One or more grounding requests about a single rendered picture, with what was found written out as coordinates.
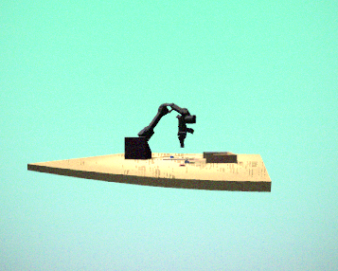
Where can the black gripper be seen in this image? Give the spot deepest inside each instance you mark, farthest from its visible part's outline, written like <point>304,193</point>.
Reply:
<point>181,133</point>

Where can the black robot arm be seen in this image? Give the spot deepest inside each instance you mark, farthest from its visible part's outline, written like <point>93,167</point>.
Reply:
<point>185,118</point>

